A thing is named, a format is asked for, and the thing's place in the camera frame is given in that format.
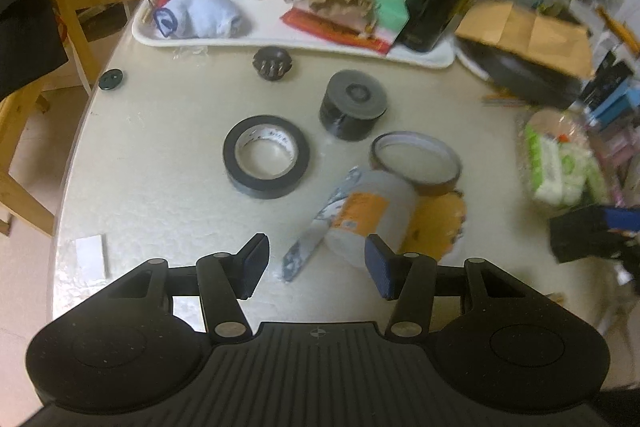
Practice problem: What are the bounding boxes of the red packet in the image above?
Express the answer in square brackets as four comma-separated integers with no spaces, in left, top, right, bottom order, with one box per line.
[280,7,393,56]

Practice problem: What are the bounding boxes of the white card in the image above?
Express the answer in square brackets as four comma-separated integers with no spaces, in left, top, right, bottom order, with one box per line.
[75,234,108,280]

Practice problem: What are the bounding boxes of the green and white wipes packet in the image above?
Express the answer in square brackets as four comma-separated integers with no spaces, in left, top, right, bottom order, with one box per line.
[522,127,568,202]
[560,139,611,208]

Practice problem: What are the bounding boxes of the light blue sock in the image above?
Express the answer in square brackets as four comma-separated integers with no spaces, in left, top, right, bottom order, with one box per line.
[152,0,246,40]

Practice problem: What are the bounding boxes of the white tray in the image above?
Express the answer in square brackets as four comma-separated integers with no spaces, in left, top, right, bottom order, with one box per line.
[131,0,457,68]

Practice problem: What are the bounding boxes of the black round button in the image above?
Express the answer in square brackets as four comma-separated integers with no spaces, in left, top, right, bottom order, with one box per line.
[97,69,126,92]

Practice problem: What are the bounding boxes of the amber tape roll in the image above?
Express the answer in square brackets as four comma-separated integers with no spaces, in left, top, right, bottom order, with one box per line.
[369,132,463,196]

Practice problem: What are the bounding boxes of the black cloth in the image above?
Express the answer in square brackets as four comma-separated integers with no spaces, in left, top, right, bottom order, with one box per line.
[0,0,69,100]

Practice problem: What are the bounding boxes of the green box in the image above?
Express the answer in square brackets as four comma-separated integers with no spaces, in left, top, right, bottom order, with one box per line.
[372,0,411,35]

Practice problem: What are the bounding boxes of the crumpled brown paper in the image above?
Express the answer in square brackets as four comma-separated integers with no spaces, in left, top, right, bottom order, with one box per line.
[285,0,381,38]

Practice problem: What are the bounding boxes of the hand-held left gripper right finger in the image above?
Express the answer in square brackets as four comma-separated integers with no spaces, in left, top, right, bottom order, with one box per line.
[364,234,534,339]

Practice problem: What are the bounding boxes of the black cylindrical spool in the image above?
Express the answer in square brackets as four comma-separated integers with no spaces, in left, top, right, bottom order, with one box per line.
[319,69,390,144]

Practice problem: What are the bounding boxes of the black plug adapter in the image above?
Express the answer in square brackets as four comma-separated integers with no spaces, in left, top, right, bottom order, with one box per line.
[251,47,292,82]

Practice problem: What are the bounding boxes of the white jar with orange label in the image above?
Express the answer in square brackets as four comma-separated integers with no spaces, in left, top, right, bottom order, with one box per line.
[324,168,418,269]

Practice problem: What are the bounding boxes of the grey printed packet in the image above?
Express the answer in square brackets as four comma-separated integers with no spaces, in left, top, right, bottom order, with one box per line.
[280,166,362,283]

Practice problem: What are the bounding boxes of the blue cardboard box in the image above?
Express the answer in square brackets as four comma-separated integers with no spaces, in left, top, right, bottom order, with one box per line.
[582,62,640,128]

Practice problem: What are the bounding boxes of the wooden chair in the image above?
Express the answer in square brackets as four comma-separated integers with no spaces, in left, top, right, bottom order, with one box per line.
[0,0,151,238]

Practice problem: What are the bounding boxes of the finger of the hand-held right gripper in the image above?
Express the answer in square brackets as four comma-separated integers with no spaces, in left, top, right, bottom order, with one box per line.
[548,204,640,264]

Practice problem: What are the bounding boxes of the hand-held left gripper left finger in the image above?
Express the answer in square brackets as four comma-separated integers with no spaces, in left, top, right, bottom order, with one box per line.
[102,233,271,342]

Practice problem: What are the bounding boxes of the grey zip case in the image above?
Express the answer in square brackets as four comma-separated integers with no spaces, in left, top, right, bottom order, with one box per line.
[457,39,583,108]

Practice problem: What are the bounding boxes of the black tape roll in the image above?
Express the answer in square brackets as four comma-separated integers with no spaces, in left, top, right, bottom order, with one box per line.
[222,114,311,200]

